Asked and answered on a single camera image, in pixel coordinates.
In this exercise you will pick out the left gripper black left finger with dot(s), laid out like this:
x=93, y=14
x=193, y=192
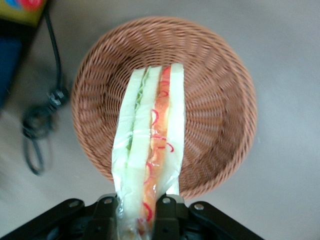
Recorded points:
x=107, y=217

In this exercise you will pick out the red emergency stop button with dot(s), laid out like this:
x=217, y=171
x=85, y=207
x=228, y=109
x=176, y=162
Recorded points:
x=27, y=3

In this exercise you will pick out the brown wicker basket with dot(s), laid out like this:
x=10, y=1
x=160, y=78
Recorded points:
x=212, y=100

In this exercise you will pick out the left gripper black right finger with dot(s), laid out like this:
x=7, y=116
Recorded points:
x=170, y=215

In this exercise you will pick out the black appliance yellow panel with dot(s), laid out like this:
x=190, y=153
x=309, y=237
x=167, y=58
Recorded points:
x=17, y=15

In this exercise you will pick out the triangle sandwich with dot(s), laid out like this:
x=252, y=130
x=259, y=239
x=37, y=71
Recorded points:
x=145, y=130

